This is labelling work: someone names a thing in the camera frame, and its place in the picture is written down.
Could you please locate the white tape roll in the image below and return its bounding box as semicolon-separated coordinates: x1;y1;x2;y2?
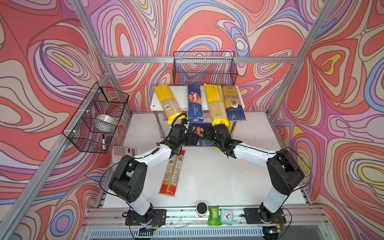
93;114;118;134

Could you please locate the aluminium frame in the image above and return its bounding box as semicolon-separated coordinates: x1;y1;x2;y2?
1;1;333;240

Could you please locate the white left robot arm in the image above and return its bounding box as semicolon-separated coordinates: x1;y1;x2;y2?
108;113;197;224

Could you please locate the green snack bag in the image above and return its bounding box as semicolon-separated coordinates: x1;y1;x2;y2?
208;206;221;227

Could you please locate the white two-tier shelf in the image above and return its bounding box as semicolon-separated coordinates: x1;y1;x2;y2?
149;85;245;144

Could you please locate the black wire basket left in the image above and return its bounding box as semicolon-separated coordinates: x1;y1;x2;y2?
63;83;129;154

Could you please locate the blue Ankara spaghetti bag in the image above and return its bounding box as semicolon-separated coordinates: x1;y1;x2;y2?
222;86;246;122

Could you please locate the red spaghetti bag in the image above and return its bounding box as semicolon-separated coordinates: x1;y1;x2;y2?
159;150;186;197

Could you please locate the black wire basket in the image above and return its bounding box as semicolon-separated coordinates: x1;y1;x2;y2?
63;83;129;154
173;50;238;86

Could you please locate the yellow spaghetti bag with barcode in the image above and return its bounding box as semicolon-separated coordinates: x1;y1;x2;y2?
154;85;182;125

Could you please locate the teal alarm clock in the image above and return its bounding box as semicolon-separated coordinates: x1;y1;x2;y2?
220;209;234;226

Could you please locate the blue Barilla spaghetti box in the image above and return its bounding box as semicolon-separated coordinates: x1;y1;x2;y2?
188;84;204;123

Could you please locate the round black white speaker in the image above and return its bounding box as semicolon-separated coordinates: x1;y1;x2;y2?
196;201;209;218

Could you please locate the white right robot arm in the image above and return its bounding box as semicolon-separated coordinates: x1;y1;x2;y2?
204;124;305;224

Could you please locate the black wire basket back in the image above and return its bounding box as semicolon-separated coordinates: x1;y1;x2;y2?
173;50;238;86

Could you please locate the yellow Pastatime spaghetti bag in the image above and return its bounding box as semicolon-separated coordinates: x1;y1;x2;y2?
214;124;232;149
204;84;230;127

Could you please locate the blue Barilla rigatoni box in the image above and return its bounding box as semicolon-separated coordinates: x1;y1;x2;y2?
186;123;214;147

